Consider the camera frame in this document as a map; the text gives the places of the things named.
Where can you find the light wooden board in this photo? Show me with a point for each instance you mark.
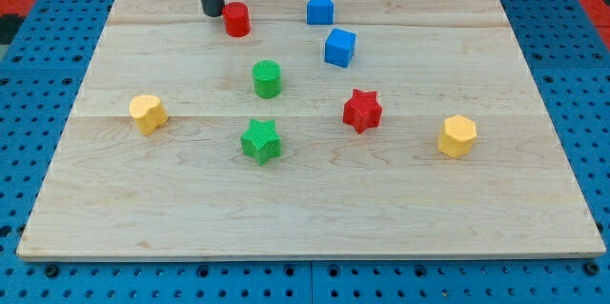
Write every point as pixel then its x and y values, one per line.
pixel 187 192

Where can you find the yellow hexagon block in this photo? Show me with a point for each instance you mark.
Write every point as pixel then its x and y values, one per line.
pixel 457 136

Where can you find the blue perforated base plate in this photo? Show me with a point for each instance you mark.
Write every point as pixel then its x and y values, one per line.
pixel 44 67

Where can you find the green cylinder block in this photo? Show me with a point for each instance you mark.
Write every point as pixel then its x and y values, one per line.
pixel 267 79

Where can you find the blue house-shaped block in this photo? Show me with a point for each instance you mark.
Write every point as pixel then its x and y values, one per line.
pixel 320 12

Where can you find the green star block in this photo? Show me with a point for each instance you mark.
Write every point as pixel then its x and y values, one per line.
pixel 261 141

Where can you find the red cylinder block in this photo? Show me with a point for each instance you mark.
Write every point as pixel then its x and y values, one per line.
pixel 236 19

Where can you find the blue cube block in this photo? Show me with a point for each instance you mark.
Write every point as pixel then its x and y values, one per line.
pixel 340 47

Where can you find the yellow heart block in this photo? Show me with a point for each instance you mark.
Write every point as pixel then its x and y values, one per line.
pixel 148 113

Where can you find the red star block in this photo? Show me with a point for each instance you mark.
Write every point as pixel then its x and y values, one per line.
pixel 362 111

